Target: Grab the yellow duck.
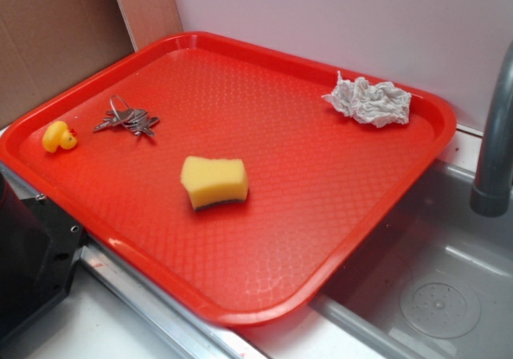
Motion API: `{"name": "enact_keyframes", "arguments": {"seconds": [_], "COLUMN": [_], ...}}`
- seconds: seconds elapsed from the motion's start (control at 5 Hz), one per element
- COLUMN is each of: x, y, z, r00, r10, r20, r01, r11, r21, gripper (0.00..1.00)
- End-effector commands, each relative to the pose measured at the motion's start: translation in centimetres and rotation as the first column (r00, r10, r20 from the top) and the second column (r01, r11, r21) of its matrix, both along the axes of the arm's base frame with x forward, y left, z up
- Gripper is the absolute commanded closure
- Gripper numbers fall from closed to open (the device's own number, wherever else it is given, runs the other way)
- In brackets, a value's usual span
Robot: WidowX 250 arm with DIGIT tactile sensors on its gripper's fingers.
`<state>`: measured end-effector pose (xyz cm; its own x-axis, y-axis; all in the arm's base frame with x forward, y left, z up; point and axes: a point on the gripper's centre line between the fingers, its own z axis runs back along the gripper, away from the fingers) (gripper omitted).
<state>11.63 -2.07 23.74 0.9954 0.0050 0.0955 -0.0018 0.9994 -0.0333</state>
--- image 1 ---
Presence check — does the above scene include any grey metal faucet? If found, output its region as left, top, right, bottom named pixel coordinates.
left=470, top=46, right=512, bottom=217

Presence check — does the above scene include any red plastic tray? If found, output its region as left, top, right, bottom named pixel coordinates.
left=1, top=33, right=456, bottom=326

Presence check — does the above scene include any bunch of silver keys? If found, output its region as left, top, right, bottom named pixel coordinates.
left=93, top=95, right=160, bottom=137

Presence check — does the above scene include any brown cardboard panel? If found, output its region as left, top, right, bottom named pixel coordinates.
left=1, top=0, right=182, bottom=127

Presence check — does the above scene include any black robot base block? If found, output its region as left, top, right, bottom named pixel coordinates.
left=1, top=177, right=84, bottom=345

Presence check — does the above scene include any grey sink basin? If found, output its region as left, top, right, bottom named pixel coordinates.
left=240, top=159, right=513, bottom=359

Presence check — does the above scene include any crumpled white paper towel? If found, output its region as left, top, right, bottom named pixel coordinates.
left=322, top=71, right=412, bottom=128

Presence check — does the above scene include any yellow kitchen sponge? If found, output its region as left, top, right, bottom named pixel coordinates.
left=180, top=155, right=248, bottom=211

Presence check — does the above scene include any yellow rubber duck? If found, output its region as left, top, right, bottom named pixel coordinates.
left=42, top=121, right=78, bottom=153

